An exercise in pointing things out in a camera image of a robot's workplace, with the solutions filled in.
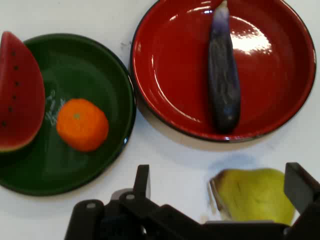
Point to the red enamel plate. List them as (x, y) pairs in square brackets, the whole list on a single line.
[(175, 75)]

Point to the dark green enamel plate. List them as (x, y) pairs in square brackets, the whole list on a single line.
[(82, 75)]

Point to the toy watermelon slice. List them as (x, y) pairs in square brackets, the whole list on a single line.
[(20, 100)]

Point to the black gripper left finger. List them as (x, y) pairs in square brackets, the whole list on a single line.
[(142, 180)]

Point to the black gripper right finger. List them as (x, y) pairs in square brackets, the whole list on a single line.
[(298, 187)]

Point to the toy purple eggplant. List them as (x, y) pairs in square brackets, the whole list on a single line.
[(223, 82)]

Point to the toy orange fruit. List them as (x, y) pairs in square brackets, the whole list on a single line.
[(82, 125)]

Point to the toy green pear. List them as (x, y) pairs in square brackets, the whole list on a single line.
[(255, 195)]

